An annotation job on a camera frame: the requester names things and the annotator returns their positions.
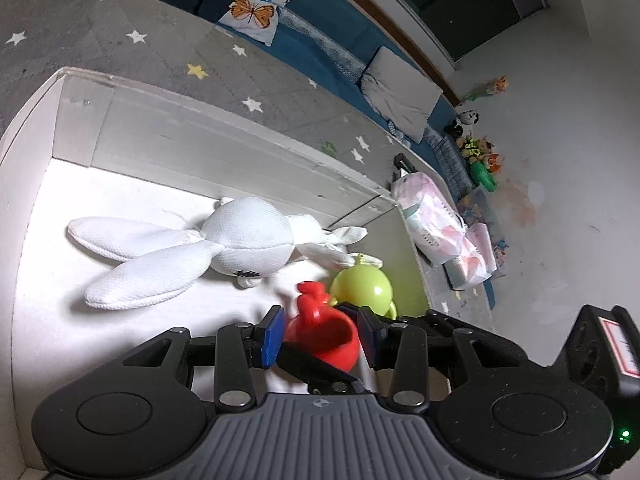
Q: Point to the white plush rabbit toy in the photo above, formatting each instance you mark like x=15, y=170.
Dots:
x=247, y=239

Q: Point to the red bird toy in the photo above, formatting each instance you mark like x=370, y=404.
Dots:
x=321, y=330

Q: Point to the grey beige cushion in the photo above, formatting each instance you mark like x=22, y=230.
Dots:
x=400, y=93

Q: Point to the grey star pattern tablecloth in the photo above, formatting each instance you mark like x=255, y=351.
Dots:
x=149, y=42

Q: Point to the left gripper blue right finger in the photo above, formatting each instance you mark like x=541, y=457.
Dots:
x=372, y=334

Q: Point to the pink wet wipes pack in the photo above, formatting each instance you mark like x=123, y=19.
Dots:
x=436, y=229

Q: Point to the white grey storage box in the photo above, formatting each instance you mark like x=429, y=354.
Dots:
x=140, y=132

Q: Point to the blue sofa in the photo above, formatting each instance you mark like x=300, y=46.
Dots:
x=332, y=42

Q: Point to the panda plush toy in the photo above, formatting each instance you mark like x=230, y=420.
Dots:
x=463, y=124

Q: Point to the yellow green plush toys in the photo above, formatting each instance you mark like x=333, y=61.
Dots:
x=480, y=150

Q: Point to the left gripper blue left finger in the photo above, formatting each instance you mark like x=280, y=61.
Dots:
x=271, y=334

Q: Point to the open pink wipes pack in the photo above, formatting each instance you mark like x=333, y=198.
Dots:
x=476, y=261

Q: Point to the green round monster toy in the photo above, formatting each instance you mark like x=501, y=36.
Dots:
x=364, y=285

